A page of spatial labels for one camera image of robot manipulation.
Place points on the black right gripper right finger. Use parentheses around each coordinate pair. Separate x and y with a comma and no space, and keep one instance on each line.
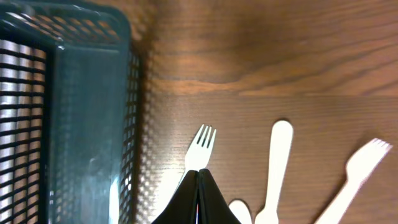
(212,207)

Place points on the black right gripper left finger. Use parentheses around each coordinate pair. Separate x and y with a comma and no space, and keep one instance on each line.
(182,208)

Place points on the clear mesh plastic basket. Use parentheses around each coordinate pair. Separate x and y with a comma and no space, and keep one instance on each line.
(22,98)

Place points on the pink-white plastic spoon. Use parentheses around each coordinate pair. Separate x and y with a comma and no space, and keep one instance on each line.
(240,211)

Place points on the pale green plastic fork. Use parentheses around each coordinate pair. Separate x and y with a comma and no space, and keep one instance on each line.
(200,149)

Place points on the pink plastic fork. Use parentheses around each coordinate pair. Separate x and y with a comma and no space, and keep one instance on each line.
(359,167)

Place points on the white plastic fork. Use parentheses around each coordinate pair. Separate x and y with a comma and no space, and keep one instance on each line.
(280,144)

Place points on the dark green mesh basket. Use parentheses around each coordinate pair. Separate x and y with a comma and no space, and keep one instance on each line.
(89,107)

